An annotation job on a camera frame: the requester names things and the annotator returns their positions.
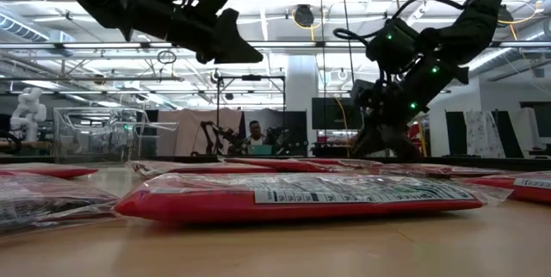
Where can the silver air duct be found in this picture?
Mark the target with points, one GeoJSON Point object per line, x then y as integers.
{"type": "Point", "coordinates": [21, 29]}

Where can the person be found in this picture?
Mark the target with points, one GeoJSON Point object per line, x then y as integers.
{"type": "Point", "coordinates": [256, 131]}

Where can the red popcorn bag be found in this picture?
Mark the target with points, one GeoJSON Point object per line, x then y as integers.
{"type": "Point", "coordinates": [292, 164]}
{"type": "Point", "coordinates": [529, 193]}
{"type": "Point", "coordinates": [206, 168]}
{"type": "Point", "coordinates": [51, 204]}
{"type": "Point", "coordinates": [258, 208]}
{"type": "Point", "coordinates": [51, 171]}
{"type": "Point", "coordinates": [430, 169]}

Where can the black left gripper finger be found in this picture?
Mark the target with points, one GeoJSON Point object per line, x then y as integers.
{"type": "Point", "coordinates": [232, 44]}

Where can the white patterned cloth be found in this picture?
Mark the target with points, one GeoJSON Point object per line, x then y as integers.
{"type": "Point", "coordinates": [482, 133]}

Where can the black aluminium table frame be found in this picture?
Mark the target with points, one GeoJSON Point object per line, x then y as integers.
{"type": "Point", "coordinates": [516, 163]}

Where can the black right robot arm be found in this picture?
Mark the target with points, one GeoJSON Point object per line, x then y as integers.
{"type": "Point", "coordinates": [473, 23]}

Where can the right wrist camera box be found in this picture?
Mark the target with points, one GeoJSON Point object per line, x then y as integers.
{"type": "Point", "coordinates": [362, 93]}

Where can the black monitor screen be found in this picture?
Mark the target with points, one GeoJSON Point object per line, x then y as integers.
{"type": "Point", "coordinates": [331, 113]}

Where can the white humanoid robot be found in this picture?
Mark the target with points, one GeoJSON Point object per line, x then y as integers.
{"type": "Point", "coordinates": [28, 113]}

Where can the black background robot arm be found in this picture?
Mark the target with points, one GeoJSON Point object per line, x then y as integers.
{"type": "Point", "coordinates": [224, 133]}
{"type": "Point", "coordinates": [280, 137]}

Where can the clear plastic basket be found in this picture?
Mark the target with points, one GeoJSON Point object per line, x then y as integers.
{"type": "Point", "coordinates": [86, 131]}

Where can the black gantry stand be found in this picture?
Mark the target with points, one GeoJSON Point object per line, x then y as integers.
{"type": "Point", "coordinates": [251, 78]}

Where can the teal box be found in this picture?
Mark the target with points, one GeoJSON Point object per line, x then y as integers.
{"type": "Point", "coordinates": [259, 150]}

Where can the beige curtain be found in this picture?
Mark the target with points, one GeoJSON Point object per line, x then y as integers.
{"type": "Point", "coordinates": [181, 131]}

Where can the red storage bins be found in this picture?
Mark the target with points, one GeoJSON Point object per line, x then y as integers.
{"type": "Point", "coordinates": [414, 135]}

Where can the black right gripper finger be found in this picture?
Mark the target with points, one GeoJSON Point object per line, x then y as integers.
{"type": "Point", "coordinates": [402, 148]}
{"type": "Point", "coordinates": [370, 139]}

